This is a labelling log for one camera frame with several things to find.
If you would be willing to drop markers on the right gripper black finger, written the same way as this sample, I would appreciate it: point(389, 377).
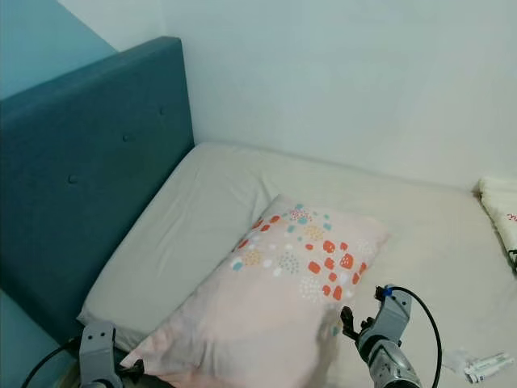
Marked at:
point(347, 320)

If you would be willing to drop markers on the clear plastic wrapper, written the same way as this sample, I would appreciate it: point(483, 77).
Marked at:
point(459, 360)

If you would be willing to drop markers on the cream cartoon print blanket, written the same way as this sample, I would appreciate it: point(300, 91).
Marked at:
point(502, 210)

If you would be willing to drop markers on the cream sheeted mattress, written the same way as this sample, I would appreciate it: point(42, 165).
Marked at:
point(210, 194)

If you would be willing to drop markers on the white paper tissue packet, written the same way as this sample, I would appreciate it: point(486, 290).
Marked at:
point(489, 368)

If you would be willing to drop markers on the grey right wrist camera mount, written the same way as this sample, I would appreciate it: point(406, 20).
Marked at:
point(393, 311)

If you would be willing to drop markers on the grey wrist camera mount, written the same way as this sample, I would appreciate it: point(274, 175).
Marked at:
point(97, 347)
point(393, 311)

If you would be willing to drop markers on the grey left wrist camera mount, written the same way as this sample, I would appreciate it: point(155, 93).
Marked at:
point(97, 347)

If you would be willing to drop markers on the teal upholstered headboard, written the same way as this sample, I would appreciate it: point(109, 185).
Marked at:
point(97, 162)

